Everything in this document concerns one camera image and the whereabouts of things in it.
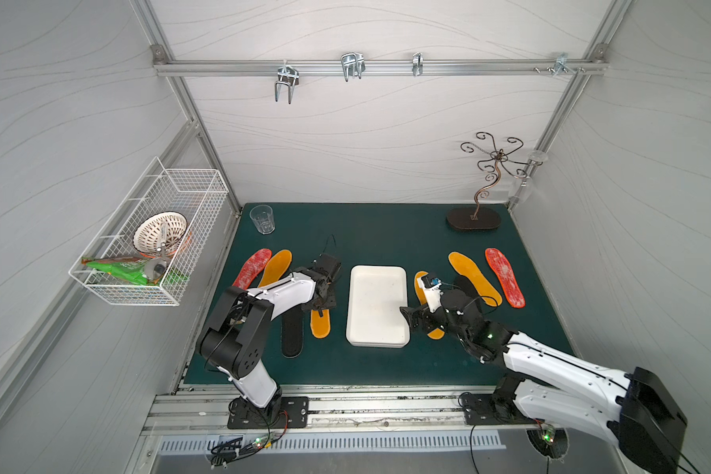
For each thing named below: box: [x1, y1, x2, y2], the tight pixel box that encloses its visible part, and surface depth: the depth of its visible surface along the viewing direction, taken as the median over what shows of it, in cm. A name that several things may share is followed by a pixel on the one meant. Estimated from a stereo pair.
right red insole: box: [483, 247, 527, 310], surface depth 100 cm
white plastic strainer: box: [132, 211, 189, 256], surface depth 67 cm
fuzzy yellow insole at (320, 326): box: [310, 309, 331, 339], surface depth 90 cm
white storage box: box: [345, 264, 411, 349], surface depth 96 cm
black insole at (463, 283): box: [451, 274, 485, 316], surface depth 99 cm
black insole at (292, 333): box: [280, 306, 305, 359], surface depth 87 cm
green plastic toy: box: [81, 256, 188, 287], surface depth 56 cm
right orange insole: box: [447, 251, 503, 308], surface depth 102 cm
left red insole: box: [233, 247, 273, 291], surface depth 103 cm
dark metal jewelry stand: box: [446, 131, 544, 232], surface depth 101 cm
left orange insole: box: [258, 248, 293, 288], surface depth 106 cm
